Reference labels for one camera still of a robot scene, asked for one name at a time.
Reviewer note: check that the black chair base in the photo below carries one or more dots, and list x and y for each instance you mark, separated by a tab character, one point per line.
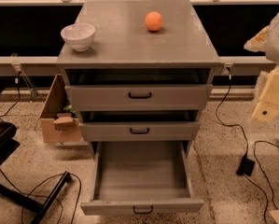
35	166

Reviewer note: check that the grey drawer cabinet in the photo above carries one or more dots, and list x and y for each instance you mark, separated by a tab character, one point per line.
124	52

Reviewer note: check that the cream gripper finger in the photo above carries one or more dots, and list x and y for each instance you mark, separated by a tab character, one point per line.
257	42
266	96

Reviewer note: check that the cardboard box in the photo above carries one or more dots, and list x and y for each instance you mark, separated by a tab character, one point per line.
56	127

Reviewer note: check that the grey open bottom drawer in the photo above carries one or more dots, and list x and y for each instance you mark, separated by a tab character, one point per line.
141	178

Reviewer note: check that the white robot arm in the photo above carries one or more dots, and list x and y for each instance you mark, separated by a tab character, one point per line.
267	41

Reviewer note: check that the black power adapter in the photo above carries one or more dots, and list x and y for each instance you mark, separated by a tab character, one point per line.
246	166

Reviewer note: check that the white ceramic bowl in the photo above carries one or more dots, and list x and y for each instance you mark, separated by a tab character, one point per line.
78	36

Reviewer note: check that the orange fruit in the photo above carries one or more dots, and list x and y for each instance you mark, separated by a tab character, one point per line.
153	21

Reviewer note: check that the grey top drawer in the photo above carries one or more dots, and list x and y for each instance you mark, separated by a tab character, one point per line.
138	98

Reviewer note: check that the grey middle drawer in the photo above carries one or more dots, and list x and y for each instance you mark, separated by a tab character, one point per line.
141	131

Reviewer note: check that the grey metal railing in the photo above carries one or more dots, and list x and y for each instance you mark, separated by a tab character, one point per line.
30	35

